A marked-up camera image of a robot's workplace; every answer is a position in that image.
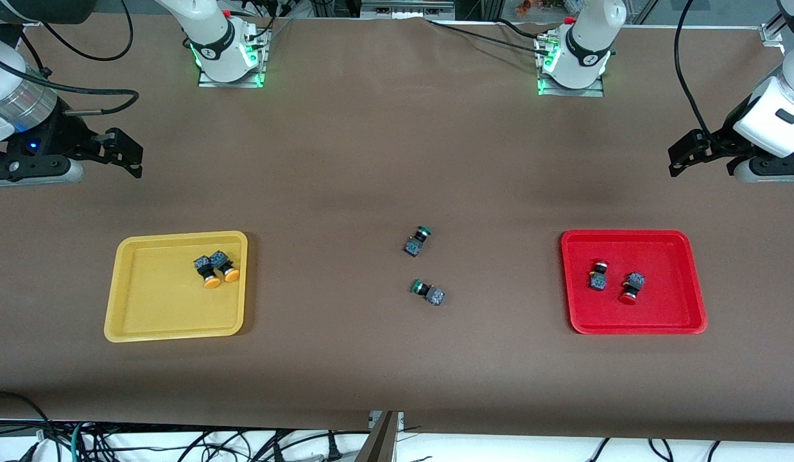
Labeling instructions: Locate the yellow mushroom push button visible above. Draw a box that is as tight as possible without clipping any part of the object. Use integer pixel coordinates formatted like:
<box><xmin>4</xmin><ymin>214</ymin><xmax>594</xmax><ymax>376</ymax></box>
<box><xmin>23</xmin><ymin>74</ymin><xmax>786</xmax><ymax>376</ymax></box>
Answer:
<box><xmin>193</xmin><ymin>255</ymin><xmax>221</xmax><ymax>289</ymax></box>
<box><xmin>211</xmin><ymin>250</ymin><xmax>241</xmax><ymax>284</ymax></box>

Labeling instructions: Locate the red mushroom push button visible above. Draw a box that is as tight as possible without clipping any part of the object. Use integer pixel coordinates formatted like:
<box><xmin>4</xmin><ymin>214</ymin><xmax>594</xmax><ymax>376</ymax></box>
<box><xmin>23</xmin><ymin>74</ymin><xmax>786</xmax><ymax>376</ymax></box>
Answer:
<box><xmin>618</xmin><ymin>271</ymin><xmax>646</xmax><ymax>305</ymax></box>
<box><xmin>587</xmin><ymin>259</ymin><xmax>610</xmax><ymax>292</ymax></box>

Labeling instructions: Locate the red plastic tray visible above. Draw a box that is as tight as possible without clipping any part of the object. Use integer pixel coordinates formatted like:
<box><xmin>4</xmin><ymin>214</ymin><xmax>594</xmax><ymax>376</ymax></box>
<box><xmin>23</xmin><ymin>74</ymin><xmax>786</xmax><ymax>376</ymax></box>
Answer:
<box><xmin>560</xmin><ymin>229</ymin><xmax>709</xmax><ymax>336</ymax></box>

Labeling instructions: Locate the yellow plastic tray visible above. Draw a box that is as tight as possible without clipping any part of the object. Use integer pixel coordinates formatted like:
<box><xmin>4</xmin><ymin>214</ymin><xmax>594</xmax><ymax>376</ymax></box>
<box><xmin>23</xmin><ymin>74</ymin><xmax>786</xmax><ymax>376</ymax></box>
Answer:
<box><xmin>103</xmin><ymin>230</ymin><xmax>249</xmax><ymax>343</ymax></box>

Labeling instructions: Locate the green push button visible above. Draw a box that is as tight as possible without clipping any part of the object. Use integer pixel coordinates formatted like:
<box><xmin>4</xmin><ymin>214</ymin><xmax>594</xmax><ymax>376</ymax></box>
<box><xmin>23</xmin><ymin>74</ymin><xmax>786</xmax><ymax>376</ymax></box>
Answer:
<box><xmin>404</xmin><ymin>226</ymin><xmax>433</xmax><ymax>258</ymax></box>
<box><xmin>411</xmin><ymin>279</ymin><xmax>446</xmax><ymax>307</ymax></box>

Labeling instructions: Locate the aluminium extrusion bar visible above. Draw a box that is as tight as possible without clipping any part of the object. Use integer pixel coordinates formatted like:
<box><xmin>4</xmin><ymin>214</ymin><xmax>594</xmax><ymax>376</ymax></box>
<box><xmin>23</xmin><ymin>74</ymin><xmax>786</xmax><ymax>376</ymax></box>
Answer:
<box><xmin>361</xmin><ymin>0</ymin><xmax>456</xmax><ymax>20</ymax></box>

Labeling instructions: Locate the brown table cover sheet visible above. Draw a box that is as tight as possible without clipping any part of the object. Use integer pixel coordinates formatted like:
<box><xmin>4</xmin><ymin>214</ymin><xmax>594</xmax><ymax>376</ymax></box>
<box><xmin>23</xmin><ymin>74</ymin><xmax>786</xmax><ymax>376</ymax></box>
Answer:
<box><xmin>0</xmin><ymin>12</ymin><xmax>794</xmax><ymax>443</ymax></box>

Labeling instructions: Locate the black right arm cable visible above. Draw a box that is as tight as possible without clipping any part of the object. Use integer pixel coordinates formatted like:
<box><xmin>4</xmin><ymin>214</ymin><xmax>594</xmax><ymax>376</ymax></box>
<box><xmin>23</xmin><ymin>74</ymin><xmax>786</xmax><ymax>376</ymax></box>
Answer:
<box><xmin>0</xmin><ymin>0</ymin><xmax>141</xmax><ymax>116</ymax></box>

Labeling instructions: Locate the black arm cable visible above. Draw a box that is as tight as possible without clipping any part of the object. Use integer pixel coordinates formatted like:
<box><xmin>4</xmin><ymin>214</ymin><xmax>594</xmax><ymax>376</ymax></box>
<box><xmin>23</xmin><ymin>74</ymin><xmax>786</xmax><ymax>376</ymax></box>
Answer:
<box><xmin>674</xmin><ymin>0</ymin><xmax>757</xmax><ymax>155</ymax></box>
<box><xmin>0</xmin><ymin>0</ymin><xmax>141</xmax><ymax>116</ymax></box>

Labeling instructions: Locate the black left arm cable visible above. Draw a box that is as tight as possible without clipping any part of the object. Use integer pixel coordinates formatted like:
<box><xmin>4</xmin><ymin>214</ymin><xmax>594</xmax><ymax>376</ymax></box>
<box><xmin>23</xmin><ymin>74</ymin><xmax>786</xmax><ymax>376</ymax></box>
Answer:
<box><xmin>674</xmin><ymin>0</ymin><xmax>757</xmax><ymax>155</ymax></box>

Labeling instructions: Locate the aluminium frame corner profile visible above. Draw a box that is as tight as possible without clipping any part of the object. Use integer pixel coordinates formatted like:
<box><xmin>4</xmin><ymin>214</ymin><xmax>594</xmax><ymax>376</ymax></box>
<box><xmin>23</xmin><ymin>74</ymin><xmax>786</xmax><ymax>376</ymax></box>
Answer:
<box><xmin>759</xmin><ymin>0</ymin><xmax>794</xmax><ymax>47</ymax></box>

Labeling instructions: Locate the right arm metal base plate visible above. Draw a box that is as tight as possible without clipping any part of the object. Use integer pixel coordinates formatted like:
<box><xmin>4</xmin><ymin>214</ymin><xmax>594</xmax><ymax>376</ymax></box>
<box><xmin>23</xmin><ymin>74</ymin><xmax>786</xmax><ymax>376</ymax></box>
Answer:
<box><xmin>198</xmin><ymin>19</ymin><xmax>271</xmax><ymax>89</ymax></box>

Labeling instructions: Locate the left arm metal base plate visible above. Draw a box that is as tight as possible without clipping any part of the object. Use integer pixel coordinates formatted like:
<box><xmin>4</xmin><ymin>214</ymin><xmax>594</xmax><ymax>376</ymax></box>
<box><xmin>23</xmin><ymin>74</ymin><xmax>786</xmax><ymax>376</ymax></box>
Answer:
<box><xmin>536</xmin><ymin>29</ymin><xmax>607</xmax><ymax>98</ymax></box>

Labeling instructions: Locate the black cable on table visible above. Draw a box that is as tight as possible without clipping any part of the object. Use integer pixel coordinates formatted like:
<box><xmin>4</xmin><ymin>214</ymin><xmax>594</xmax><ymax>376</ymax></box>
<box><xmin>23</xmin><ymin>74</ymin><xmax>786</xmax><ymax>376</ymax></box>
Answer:
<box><xmin>427</xmin><ymin>18</ymin><xmax>555</xmax><ymax>51</ymax></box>

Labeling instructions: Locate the black floor cable loop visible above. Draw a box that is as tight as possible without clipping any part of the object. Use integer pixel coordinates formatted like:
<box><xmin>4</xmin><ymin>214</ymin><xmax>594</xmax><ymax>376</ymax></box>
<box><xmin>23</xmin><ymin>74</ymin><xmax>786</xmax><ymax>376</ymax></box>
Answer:
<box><xmin>0</xmin><ymin>390</ymin><xmax>51</xmax><ymax>462</ymax></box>

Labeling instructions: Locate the green floor cable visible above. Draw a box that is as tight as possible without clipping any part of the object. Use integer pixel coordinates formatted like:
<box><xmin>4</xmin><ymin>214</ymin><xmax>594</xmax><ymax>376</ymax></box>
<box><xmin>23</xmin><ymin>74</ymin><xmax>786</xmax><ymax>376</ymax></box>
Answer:
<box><xmin>69</xmin><ymin>420</ymin><xmax>87</xmax><ymax>462</ymax></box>

